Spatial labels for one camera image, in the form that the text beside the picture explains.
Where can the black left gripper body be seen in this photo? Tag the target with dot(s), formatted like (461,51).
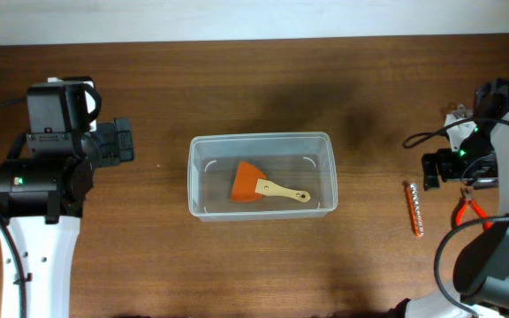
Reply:
(114,146)

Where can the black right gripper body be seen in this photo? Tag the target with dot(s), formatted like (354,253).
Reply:
(473,163)

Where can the orange scraper with wooden handle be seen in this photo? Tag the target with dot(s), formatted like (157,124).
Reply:
(251,184)

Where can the clear plastic container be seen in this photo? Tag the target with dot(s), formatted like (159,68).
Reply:
(296,160)

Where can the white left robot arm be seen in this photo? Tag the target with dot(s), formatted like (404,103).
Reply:
(44,182)

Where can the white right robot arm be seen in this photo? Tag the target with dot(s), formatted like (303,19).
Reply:
(471,264)

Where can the clear pack of coloured pieces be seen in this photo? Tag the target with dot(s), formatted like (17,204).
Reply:
(458,111)

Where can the red handled pliers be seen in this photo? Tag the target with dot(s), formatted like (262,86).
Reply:
(466,201)

